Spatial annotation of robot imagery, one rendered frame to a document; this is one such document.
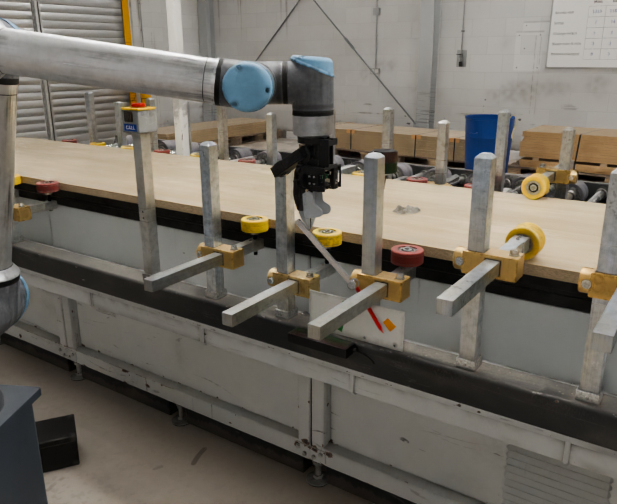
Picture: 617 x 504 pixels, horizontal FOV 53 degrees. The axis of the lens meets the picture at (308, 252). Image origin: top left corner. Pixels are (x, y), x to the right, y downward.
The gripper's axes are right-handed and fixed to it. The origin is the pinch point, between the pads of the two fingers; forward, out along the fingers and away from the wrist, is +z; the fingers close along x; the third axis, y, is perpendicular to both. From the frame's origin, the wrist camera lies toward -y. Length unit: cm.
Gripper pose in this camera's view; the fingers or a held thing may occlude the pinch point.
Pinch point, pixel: (306, 222)
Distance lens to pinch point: 143.7
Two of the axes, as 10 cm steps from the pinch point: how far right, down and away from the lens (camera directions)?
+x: 5.6, -2.6, 7.9
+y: 8.3, 1.6, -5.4
